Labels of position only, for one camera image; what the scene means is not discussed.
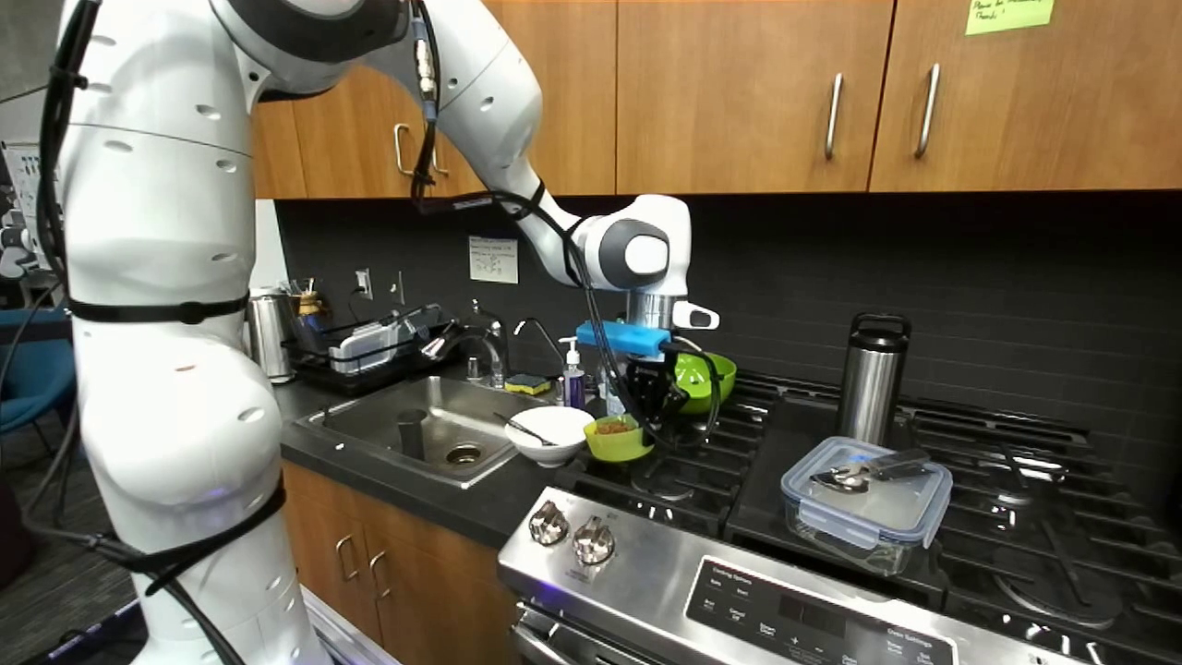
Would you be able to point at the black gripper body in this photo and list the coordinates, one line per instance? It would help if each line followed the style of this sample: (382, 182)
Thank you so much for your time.
(647, 375)

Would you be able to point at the brown lentils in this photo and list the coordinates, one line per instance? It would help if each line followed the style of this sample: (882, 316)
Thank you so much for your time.
(612, 426)

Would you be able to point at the small yellow-green bowl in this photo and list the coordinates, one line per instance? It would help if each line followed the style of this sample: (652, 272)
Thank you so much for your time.
(616, 448)

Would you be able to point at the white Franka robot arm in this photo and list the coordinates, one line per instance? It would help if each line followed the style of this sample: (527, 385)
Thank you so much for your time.
(159, 373)

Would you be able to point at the large green bowl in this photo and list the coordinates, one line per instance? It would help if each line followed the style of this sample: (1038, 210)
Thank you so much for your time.
(707, 385)

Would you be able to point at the white bowl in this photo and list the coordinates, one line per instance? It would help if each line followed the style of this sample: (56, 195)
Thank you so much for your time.
(553, 448)

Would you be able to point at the green-capped dish soap bottle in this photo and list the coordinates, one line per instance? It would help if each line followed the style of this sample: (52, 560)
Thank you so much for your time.
(612, 397)

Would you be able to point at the purple pump bottle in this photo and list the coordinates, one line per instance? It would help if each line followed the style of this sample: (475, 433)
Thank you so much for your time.
(576, 385)

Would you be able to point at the yellow sponge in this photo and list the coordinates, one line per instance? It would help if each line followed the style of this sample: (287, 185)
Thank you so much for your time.
(529, 385)

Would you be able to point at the silver stove knob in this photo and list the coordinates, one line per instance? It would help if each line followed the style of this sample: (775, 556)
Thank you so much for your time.
(596, 541)
(547, 522)

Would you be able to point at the chrome faucet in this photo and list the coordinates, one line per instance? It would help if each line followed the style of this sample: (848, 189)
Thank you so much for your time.
(467, 341)

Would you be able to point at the dark metal utensil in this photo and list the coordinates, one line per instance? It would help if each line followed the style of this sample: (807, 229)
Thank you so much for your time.
(853, 479)

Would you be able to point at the stainless steel gas stove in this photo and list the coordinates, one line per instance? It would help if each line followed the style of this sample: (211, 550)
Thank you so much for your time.
(761, 593)

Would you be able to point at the stainless steel thermos bottle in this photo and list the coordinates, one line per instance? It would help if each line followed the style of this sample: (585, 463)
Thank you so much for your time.
(875, 389)

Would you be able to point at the glass container with blue lid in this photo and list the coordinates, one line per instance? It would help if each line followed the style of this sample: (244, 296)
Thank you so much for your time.
(871, 513)

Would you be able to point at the stainless steel sink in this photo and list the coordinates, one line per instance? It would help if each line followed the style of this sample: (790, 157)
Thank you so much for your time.
(371, 426)

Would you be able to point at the white dish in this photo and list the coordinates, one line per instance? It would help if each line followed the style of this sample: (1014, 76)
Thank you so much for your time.
(362, 350)

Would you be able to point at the black dish rack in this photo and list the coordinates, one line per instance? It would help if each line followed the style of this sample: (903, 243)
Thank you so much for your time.
(358, 375)

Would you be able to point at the wooden base cabinet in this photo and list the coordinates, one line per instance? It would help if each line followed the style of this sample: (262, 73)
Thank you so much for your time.
(420, 593)

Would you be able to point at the small yellow-capped bottle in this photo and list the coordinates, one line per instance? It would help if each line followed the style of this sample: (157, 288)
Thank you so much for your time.
(307, 318)

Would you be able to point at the stainless steel electric kettle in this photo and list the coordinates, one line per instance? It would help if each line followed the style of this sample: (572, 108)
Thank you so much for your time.
(271, 339)

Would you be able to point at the green sticky note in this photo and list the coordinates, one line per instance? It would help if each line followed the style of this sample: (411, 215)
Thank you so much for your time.
(1010, 17)

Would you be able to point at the blue chair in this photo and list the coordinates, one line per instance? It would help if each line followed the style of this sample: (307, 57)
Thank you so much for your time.
(31, 375)

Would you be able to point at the white wall outlet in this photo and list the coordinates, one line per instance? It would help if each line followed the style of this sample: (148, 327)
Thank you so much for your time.
(494, 259)

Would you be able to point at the wooden wall cabinets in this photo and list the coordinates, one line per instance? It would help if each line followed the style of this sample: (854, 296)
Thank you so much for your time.
(790, 99)

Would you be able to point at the printed wall poster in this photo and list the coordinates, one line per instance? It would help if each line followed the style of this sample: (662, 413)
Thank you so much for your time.
(21, 189)

